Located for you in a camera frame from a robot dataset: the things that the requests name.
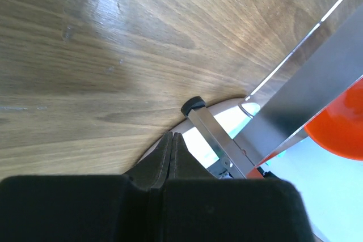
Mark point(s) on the orange bowl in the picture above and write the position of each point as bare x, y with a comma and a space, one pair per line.
338, 128

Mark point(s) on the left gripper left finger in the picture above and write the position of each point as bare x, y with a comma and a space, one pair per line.
88, 207

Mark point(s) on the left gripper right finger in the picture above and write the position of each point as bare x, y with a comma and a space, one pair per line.
198, 207

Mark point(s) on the metal two-tier dish rack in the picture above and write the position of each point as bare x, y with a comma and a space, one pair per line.
324, 64

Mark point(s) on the cream and blue plate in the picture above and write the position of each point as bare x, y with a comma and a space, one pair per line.
330, 186

